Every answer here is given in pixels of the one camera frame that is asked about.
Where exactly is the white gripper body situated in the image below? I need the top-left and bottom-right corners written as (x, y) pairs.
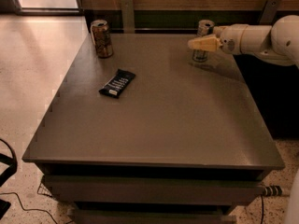
top-left (213, 24), bottom-right (248, 54)

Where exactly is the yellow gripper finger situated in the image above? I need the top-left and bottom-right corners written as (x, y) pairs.
top-left (188, 35), bottom-right (222, 52)

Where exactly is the silver blue redbull can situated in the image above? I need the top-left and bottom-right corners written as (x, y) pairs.
top-left (192, 20), bottom-right (215, 63)

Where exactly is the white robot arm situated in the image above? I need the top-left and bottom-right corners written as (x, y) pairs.
top-left (188, 15), bottom-right (299, 67)

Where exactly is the brown patterned soda can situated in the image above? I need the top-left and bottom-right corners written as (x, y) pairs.
top-left (91, 20), bottom-right (113, 59)

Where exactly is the dark snack bar wrapper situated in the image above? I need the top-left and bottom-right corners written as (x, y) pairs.
top-left (99, 69), bottom-right (135, 98)

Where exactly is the grey drawer cabinet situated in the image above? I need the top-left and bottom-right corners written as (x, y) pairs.
top-left (23, 35), bottom-right (283, 224)

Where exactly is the black chair edge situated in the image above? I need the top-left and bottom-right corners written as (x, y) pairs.
top-left (0, 138), bottom-right (18, 219)

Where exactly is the right metal wall bracket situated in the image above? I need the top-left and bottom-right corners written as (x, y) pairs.
top-left (258, 0), bottom-right (282, 25)

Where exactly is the metal wall bracket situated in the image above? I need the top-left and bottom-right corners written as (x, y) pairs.
top-left (121, 0), bottom-right (135, 34)
top-left (258, 0), bottom-right (282, 25)

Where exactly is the left metal wall bracket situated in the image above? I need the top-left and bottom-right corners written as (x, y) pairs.
top-left (121, 0), bottom-right (135, 34)

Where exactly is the striped cable plug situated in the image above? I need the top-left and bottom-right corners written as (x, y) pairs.
top-left (263, 186), bottom-right (290, 197)

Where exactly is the black cable on floor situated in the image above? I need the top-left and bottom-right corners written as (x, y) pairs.
top-left (0, 191), bottom-right (60, 224)

